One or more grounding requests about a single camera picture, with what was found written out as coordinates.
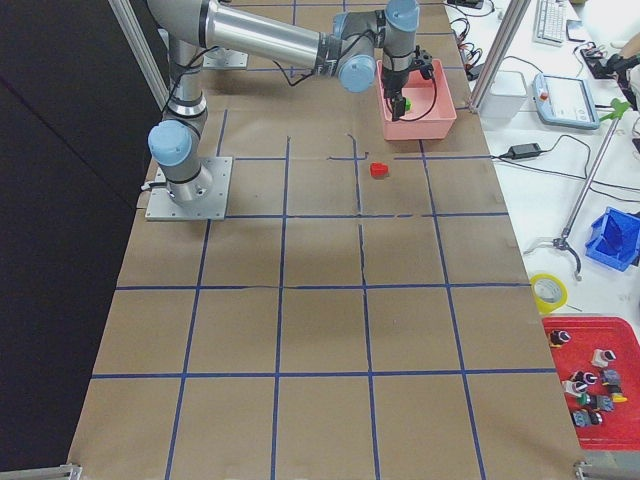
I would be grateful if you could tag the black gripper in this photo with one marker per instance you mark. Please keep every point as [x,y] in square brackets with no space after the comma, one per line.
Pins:
[393,80]

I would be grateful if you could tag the pink plastic box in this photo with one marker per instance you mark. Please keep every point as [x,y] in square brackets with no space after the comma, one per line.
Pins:
[431,113]

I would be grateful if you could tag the white grey box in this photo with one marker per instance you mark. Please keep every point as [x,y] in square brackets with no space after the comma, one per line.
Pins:
[506,95]

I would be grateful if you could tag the red toy block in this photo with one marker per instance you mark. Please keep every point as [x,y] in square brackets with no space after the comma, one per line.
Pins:
[378,170]

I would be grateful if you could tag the black power adapter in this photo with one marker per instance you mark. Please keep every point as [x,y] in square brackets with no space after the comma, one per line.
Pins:
[524,151]

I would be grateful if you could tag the teach pendant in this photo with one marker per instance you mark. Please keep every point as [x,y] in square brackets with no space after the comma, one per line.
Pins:
[564,101]

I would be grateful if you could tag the white keyboard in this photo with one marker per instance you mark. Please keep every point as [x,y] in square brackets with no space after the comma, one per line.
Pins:
[549,22]

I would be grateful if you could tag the brown paper table cover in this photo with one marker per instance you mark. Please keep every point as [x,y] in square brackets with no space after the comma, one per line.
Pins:
[333,326]

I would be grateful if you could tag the reach grabber tool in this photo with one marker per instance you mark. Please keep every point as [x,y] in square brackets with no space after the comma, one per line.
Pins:
[561,243]

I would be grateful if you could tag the yellow tape roll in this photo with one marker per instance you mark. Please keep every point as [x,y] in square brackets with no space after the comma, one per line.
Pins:
[549,293]

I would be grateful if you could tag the blue storage bin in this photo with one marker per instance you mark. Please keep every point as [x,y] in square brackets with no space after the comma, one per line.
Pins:
[614,240]

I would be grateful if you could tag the red plastic tray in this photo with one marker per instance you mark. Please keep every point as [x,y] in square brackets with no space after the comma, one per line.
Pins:
[597,362]

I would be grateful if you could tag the aluminium frame post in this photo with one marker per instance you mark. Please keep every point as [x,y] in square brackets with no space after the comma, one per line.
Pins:
[511,21]

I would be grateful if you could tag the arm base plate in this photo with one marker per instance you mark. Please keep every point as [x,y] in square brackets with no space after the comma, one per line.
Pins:
[203,198]

